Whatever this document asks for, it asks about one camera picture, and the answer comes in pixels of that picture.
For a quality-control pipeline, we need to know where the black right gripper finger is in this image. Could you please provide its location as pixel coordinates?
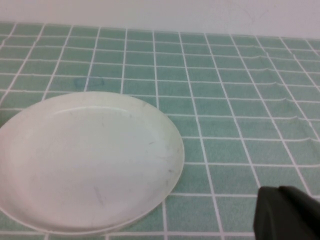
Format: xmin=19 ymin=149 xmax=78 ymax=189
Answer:
xmin=252 ymin=185 xmax=320 ymax=240

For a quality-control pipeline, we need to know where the white plastic plate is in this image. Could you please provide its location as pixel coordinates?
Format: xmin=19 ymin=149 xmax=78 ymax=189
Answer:
xmin=0 ymin=91 xmax=186 ymax=236

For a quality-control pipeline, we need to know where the green white-checked tablecloth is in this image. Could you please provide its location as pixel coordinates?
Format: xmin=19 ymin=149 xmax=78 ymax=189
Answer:
xmin=0 ymin=22 xmax=320 ymax=240

